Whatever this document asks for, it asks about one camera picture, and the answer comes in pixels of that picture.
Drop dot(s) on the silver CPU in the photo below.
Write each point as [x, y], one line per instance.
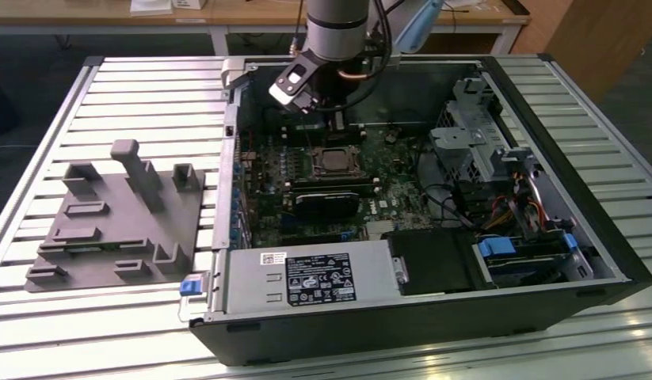
[336, 160]

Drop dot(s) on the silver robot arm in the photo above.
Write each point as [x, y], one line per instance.
[335, 35]

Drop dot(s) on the CPU socket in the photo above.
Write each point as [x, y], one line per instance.
[332, 173]

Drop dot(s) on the grey case release latch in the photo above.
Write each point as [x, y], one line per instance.
[232, 73]

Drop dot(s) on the pale blue teach pendant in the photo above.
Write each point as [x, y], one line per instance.
[417, 27]

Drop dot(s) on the green motherboard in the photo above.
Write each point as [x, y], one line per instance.
[399, 186]

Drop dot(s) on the black graphics card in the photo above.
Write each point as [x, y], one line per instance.
[324, 206]

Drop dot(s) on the grey metal drive cage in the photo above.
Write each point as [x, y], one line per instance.
[462, 166]

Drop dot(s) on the white box with dark label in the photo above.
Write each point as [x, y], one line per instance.
[188, 4]

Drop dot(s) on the white papers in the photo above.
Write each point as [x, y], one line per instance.
[483, 7]

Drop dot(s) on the small silver heatsink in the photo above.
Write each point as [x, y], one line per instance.
[381, 229]

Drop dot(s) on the black plastic shroud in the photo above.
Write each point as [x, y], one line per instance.
[435, 261]

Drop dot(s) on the wooden desk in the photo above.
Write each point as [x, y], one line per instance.
[92, 17]

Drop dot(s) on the silver power supply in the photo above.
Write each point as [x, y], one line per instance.
[251, 277]

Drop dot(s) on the hard disk in blue carrier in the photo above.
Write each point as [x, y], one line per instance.
[494, 247]

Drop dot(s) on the wooden cabinet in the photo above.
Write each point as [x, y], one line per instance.
[594, 39]

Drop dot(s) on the grey parts rack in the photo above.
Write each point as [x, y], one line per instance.
[119, 237]

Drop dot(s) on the blue plastic case latch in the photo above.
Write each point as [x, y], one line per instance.
[189, 287]

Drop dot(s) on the blue plastic tab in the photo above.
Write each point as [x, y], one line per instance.
[569, 243]

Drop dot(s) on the black PC case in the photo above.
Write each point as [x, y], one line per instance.
[356, 336]

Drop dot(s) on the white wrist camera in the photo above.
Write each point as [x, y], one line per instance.
[291, 85]

